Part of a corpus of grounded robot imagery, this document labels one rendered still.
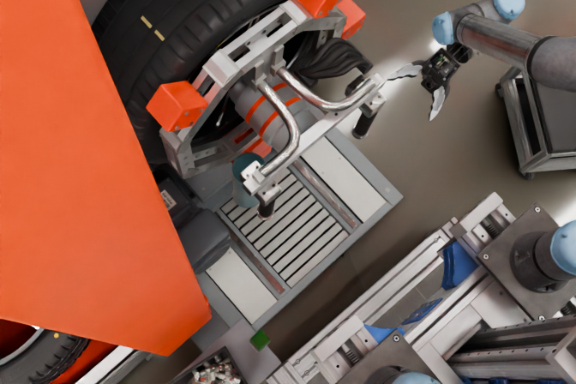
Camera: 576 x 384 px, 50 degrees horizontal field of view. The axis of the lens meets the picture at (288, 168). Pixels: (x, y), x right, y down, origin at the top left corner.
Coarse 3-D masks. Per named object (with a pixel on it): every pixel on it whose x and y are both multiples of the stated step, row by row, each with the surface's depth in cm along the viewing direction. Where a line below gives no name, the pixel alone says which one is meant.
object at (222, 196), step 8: (272, 152) 226; (264, 160) 225; (152, 168) 219; (160, 168) 221; (168, 168) 221; (176, 176) 221; (184, 184) 220; (232, 184) 221; (192, 192) 216; (224, 192) 220; (192, 200) 216; (208, 200) 219; (216, 200) 219; (224, 200) 219; (208, 208) 218; (216, 208) 221
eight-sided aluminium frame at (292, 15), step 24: (288, 0) 134; (264, 24) 132; (288, 24) 132; (312, 24) 139; (336, 24) 150; (240, 48) 131; (264, 48) 130; (312, 48) 170; (216, 72) 128; (240, 72) 129; (216, 96) 130; (168, 144) 141; (216, 144) 172; (240, 144) 176; (192, 168) 156
